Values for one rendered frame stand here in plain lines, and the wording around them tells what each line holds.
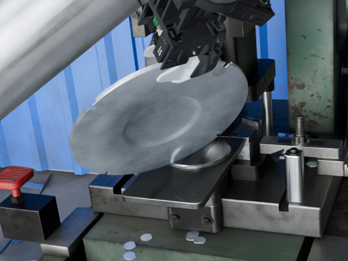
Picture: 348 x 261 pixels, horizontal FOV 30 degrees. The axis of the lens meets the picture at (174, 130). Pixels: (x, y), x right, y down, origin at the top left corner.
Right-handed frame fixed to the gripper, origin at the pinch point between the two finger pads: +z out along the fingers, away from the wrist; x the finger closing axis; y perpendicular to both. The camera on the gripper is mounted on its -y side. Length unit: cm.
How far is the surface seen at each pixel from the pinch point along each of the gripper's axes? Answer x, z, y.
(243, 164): 8.4, 28.6, -19.5
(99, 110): 0.0, 5.8, 10.8
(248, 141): 5.2, 26.5, -21.7
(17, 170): -9.4, 43.0, 16.1
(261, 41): -51, 101, -95
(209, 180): 11.3, 19.4, -7.0
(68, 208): -38, 179, -28
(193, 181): 10.3, 20.5, -4.7
